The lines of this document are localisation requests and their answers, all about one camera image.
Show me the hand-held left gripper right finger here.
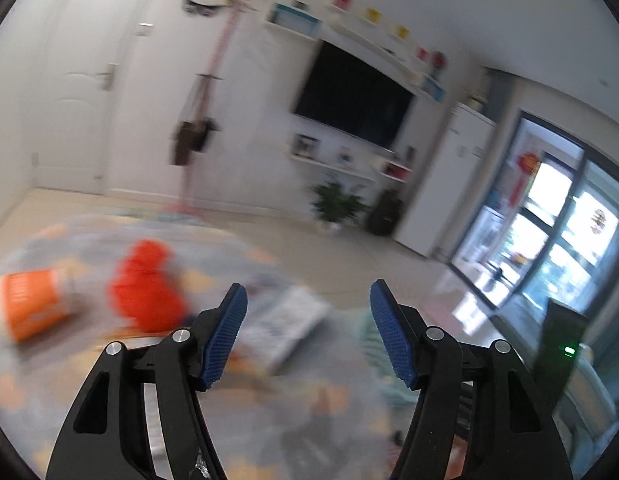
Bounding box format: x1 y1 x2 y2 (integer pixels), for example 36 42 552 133
369 280 575 480

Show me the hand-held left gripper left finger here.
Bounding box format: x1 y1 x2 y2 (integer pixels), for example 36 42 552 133
44 282 249 480

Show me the white packet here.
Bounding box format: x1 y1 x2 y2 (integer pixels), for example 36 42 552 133
240 285 330 373

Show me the red bag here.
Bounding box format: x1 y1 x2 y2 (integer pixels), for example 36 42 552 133
107 240 188 333

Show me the orange paper cup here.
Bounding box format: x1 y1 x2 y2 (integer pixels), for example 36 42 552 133
0 269 78 343

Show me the black shoulder bag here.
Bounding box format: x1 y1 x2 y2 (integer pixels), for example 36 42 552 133
190 117 215 153

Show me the grey sofa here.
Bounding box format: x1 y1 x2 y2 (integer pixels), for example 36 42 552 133
549 345 619 441

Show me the black acoustic guitar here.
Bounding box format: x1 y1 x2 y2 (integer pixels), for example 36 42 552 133
367 147 415 236

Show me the green potted plant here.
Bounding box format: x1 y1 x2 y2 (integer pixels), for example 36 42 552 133
309 180 367 233

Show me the white refrigerator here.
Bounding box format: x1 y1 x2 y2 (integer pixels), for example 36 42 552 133
394 101 497 261

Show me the dark glass sliding door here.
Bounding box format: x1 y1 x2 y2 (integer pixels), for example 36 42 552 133
449 110 619 321

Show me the red knot decoration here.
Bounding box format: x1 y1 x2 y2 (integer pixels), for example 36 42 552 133
509 152 540 206

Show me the white and red capsule shelf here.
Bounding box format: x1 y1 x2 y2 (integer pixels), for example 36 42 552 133
382 157 413 181

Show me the scale-patterned blanket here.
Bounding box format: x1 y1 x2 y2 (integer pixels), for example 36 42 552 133
0 210 395 480

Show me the curved white lower shelf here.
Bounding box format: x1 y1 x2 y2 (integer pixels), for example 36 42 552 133
290 152 380 183

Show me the brown tote bag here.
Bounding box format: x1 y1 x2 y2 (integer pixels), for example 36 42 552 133
172 120 195 167

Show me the small blue box shelf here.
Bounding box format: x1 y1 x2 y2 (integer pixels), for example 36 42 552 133
422 74 446 102

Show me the white door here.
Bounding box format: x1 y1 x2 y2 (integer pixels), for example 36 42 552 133
34 0 135 196

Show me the pink coat rack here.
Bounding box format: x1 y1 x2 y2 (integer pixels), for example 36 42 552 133
160 0 270 216

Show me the white and blue box shelf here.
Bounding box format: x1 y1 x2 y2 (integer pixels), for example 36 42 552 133
264 2 323 41

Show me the black wall television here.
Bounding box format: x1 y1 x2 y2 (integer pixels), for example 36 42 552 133
290 40 415 151

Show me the long white wall shelf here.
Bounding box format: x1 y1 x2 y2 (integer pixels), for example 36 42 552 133
319 15 425 91

